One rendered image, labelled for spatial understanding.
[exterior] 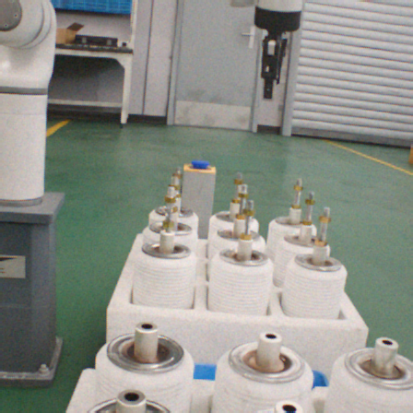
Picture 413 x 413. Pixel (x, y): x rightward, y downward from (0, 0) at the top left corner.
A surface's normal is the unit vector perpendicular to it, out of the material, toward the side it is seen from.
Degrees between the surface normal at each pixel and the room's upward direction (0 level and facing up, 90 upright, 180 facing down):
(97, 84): 90
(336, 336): 90
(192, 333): 90
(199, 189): 90
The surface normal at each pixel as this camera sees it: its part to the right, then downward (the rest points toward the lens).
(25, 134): 0.60, 0.25
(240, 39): 0.12, 0.25
